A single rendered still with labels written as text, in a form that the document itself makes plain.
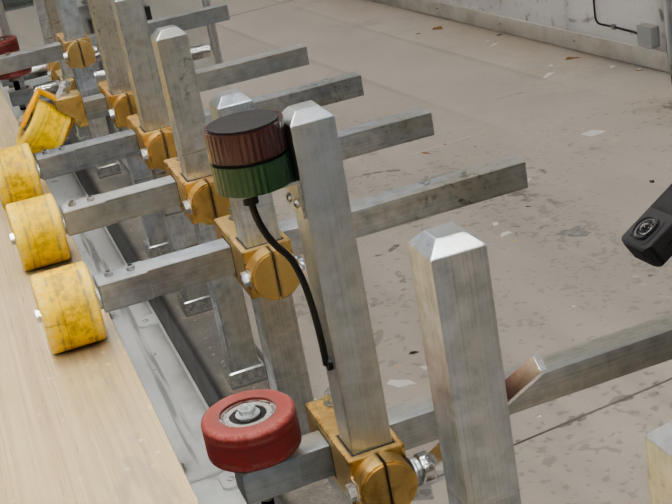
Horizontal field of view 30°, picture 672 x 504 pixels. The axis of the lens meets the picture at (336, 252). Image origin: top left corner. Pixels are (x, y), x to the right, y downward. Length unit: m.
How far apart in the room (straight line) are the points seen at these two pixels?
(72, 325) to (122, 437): 0.18
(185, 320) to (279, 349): 0.51
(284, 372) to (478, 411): 0.54
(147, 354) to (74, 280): 0.66
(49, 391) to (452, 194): 0.46
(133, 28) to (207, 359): 0.43
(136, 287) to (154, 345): 0.66
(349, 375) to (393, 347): 2.11
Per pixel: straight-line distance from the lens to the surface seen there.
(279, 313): 1.24
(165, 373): 1.80
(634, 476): 2.53
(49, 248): 1.45
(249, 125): 0.91
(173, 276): 1.24
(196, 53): 2.76
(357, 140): 1.53
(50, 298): 1.21
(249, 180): 0.91
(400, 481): 1.03
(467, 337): 0.73
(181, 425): 1.66
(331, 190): 0.94
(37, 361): 1.25
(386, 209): 1.29
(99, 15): 1.89
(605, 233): 3.60
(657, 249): 1.13
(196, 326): 1.73
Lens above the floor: 1.41
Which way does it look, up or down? 22 degrees down
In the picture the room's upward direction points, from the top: 10 degrees counter-clockwise
